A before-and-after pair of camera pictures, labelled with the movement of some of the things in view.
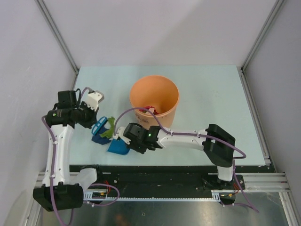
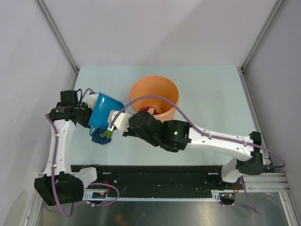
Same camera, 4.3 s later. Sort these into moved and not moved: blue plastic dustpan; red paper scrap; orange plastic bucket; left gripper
Moved: blue plastic dustpan
Not moved: orange plastic bucket; left gripper; red paper scrap
